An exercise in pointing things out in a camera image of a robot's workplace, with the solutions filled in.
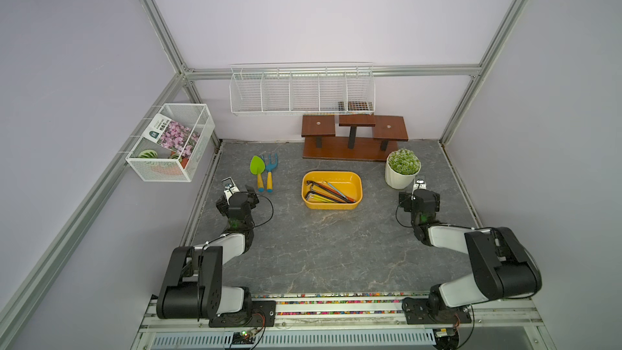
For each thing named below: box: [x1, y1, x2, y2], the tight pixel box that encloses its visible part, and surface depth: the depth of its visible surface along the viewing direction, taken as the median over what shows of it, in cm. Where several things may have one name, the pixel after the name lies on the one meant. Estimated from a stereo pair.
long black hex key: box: [306, 179, 357, 204], surface depth 103 cm
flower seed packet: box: [142, 112, 201, 158], surface depth 76 cm
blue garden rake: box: [265, 153, 278, 193], surface depth 114 cm
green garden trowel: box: [249, 155, 266, 193], surface depth 114 cm
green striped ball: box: [137, 149, 158, 159], surface depth 72 cm
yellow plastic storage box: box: [301, 170, 364, 210], surface depth 102 cm
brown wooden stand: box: [301, 114, 409, 162], surface depth 111 cm
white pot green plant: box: [384, 148, 422, 190], surface depth 97 cm
